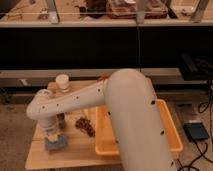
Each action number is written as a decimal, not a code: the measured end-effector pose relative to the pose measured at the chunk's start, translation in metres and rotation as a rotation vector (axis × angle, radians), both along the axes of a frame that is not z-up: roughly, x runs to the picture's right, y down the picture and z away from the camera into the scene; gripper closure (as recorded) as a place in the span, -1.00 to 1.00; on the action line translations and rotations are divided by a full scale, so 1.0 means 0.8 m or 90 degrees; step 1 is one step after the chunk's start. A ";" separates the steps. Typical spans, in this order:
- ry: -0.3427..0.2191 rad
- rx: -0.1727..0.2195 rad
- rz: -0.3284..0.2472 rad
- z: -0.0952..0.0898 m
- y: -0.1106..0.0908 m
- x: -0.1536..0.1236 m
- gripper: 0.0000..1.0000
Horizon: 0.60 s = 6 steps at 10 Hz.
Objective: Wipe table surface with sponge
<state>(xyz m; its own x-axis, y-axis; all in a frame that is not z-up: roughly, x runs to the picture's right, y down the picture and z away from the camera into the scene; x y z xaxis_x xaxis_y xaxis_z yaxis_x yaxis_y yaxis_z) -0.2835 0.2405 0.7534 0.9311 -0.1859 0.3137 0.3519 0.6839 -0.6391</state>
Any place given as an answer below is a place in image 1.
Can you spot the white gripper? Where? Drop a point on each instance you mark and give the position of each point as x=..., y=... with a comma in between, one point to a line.
x=51, y=130

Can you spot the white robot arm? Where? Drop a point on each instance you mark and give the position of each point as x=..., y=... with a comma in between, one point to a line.
x=131, y=103

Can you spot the red object behind arm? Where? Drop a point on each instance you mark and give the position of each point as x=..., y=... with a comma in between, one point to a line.
x=101, y=78

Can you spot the pile of brown crumbs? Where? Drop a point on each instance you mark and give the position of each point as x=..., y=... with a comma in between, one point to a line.
x=83, y=124

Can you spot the white cup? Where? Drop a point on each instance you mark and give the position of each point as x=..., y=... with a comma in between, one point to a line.
x=62, y=81

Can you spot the yellow plastic tray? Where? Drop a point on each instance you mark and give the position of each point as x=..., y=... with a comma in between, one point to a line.
x=105, y=144

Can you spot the cluttered background shelf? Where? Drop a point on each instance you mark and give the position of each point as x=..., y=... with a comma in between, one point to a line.
x=105, y=13

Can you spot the black foot pedal box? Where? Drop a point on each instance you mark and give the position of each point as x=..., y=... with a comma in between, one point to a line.
x=195, y=132

